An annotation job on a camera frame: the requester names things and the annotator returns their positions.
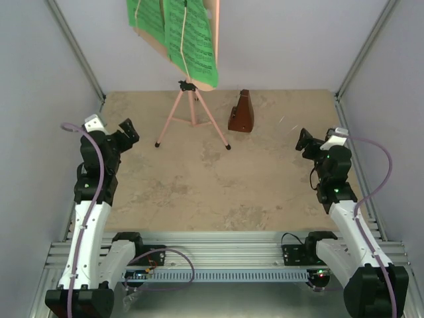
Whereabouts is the brown wooden metronome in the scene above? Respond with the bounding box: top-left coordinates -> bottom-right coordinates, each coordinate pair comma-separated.
228,89 -> 254,133

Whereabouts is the clear plastic metronome cover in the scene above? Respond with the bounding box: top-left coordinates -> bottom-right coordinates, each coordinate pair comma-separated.
277,115 -> 299,134

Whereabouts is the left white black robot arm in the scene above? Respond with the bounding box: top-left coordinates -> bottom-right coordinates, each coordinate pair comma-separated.
45,115 -> 145,317

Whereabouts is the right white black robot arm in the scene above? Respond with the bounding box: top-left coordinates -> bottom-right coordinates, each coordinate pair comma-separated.
295,128 -> 409,317

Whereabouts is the pink tripod music stand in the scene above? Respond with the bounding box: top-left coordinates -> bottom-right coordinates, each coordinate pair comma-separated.
130,1 -> 231,150

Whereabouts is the green sheet music right page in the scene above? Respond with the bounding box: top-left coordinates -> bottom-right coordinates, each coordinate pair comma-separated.
163,1 -> 219,91

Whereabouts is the green sheet music page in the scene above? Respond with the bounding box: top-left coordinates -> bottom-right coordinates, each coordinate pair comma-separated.
163,1 -> 219,91
127,0 -> 165,45

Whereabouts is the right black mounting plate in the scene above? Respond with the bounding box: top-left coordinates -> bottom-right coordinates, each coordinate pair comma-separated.
282,244 -> 320,266

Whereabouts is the black mounting plate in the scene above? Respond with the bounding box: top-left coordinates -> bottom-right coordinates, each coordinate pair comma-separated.
282,244 -> 320,266
132,245 -> 166,267

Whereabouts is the green sheet music left page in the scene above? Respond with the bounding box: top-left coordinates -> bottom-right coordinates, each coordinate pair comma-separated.
127,0 -> 165,45

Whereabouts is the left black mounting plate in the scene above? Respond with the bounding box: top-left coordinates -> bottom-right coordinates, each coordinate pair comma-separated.
132,245 -> 166,267

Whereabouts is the clear plastic bag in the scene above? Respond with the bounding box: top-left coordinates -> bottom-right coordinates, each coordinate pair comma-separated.
123,287 -> 144,313

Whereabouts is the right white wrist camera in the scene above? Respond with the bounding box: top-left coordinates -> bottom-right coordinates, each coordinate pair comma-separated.
320,127 -> 348,150

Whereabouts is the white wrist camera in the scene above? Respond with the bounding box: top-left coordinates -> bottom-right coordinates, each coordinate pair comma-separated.
83,114 -> 108,134
320,127 -> 348,150

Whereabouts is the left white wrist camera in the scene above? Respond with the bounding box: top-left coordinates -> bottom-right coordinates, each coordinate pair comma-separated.
83,114 -> 108,134

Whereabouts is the left aluminium corner post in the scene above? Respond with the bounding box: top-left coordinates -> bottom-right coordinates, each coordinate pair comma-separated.
45,0 -> 106,104

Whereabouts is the aluminium corner post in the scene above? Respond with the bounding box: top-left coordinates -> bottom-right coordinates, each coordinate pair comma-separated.
45,0 -> 106,104
334,0 -> 400,102

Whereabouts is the right aluminium corner post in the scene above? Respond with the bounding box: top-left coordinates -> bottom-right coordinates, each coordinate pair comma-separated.
334,0 -> 400,102

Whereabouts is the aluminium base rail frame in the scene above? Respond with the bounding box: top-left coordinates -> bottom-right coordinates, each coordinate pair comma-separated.
28,231 -> 411,318

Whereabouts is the grey slotted cable duct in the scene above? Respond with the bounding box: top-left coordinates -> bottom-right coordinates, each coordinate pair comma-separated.
121,268 -> 309,284

